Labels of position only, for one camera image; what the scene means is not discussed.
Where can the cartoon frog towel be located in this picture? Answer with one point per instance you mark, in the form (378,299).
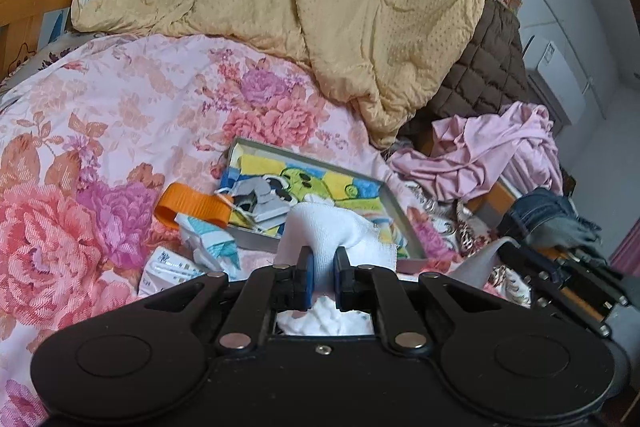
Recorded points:
(340,187)

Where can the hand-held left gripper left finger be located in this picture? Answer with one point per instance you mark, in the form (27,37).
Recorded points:
(305,279)

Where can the blue jeans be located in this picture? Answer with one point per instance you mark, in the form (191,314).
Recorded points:
(545,212)

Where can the pink garment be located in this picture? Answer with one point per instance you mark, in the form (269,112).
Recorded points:
(475,157)

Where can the pink floral duvet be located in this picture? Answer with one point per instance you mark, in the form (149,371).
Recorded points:
(125,107)

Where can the magenta cloth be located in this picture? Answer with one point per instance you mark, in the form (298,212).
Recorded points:
(627,252)

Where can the brown quilted blanket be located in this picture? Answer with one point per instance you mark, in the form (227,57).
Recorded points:
(480,67)

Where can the grey shallow box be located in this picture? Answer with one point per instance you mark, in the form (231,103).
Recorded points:
(400,217)

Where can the white printed carton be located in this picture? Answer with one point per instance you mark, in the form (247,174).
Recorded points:
(165,267)

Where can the white air conditioner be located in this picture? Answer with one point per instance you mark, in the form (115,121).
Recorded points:
(555,77)

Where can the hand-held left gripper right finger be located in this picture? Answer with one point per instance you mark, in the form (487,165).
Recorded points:
(342,279)

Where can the teal white packet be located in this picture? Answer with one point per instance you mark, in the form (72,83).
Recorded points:
(215,252)

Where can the light grey face mask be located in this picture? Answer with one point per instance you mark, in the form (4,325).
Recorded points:
(272,211)

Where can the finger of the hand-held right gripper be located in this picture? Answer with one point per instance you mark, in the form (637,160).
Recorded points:
(565,302)
(550,264)

